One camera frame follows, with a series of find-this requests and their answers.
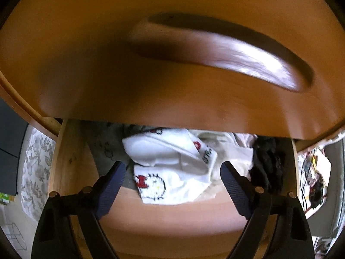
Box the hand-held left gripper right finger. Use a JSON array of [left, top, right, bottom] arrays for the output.
[[220, 161, 316, 259]]

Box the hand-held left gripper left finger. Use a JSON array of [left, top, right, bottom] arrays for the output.
[[31, 161, 127, 259]]

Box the grey sock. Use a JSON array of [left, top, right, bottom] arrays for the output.
[[89, 123, 141, 189]]

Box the pale green cloth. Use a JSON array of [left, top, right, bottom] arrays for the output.
[[207, 132, 259, 192]]

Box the black lace underwear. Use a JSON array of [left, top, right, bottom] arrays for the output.
[[248, 136, 287, 195]]

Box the floral bedsheet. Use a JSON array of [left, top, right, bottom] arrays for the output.
[[20, 125, 58, 219]]

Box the colourful clutter pile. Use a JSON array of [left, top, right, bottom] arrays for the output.
[[299, 147, 332, 218]]

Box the wooden nightstand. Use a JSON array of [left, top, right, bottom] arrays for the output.
[[0, 70, 345, 153]]

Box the wire stand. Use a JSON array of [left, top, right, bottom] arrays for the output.
[[0, 221, 27, 251]]

